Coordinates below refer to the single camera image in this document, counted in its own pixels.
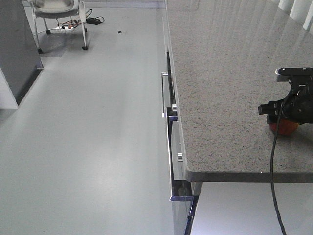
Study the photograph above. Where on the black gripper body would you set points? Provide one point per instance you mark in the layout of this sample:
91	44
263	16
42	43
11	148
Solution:
296	107

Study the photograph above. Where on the red yellow apple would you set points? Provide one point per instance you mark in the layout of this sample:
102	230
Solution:
286	127

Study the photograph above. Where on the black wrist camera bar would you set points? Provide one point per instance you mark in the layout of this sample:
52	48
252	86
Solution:
301	71

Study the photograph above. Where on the glossy dark drawer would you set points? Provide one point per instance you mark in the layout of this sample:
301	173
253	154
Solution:
180	187
172	99

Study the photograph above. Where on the grey kitchen counter unit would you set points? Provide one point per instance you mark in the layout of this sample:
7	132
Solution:
224	57

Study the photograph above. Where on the grey white office chair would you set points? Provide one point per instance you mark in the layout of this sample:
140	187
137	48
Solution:
55	9

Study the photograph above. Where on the silver drawer bar handle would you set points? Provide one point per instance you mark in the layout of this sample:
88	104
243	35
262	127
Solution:
163	75

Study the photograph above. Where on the dark grey cabinet panel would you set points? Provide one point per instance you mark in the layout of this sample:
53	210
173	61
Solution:
20	63

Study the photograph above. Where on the black power adapter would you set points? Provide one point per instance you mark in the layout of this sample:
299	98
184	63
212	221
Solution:
94	21

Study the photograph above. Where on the glossy dark lower drawer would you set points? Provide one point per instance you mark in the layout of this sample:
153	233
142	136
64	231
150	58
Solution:
180	187

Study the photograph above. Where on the white power strip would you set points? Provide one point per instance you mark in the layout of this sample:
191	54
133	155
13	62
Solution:
64	29

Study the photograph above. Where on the glossy dark upper drawer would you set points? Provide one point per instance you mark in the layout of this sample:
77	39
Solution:
172	99

